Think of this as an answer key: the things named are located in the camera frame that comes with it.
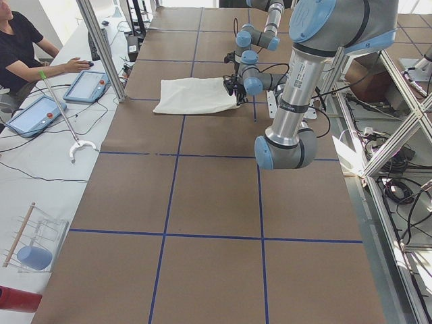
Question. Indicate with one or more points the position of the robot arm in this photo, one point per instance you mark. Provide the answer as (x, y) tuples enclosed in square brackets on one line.
[(263, 30), (317, 29)]

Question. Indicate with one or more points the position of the wooden dowel stick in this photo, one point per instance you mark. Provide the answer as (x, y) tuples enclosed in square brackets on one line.
[(18, 236)]

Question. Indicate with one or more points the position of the white grabber stick tool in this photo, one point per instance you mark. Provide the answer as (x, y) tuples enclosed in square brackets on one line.
[(78, 144)]

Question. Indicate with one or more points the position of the black keyboard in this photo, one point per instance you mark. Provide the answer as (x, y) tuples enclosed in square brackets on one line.
[(93, 50)]

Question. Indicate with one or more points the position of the aluminium frame post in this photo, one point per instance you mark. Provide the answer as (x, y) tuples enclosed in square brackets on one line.
[(92, 25)]

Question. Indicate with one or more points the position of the near blue teach pendant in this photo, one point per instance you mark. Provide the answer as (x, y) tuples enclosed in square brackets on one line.
[(35, 118)]

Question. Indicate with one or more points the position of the cream long-sleeve shirt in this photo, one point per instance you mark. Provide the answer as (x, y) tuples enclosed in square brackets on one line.
[(193, 96)]

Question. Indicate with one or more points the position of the seated person dark shirt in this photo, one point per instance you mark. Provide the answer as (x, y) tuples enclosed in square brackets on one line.
[(20, 71)]

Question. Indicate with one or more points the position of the blue plastic cup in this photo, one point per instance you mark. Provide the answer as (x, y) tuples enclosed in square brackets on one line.
[(34, 257)]

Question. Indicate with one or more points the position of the blue teach pendant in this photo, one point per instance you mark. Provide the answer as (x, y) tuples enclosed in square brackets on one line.
[(88, 87), (35, 118)]

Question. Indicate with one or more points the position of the clear acrylic rack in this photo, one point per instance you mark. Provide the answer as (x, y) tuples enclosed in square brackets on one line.
[(44, 231)]

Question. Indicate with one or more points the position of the red cylinder canister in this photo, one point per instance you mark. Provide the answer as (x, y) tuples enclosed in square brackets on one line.
[(19, 300)]

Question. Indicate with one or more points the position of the far blue teach pendant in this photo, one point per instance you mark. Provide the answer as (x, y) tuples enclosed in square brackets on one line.
[(88, 87)]

